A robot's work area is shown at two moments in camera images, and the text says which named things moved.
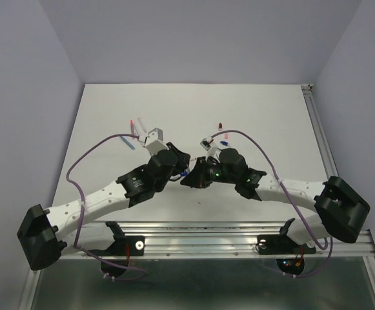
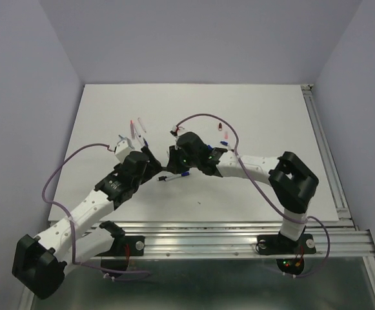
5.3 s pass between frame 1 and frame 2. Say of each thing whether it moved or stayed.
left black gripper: moved
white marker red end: stayed
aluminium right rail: stayed
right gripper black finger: moved
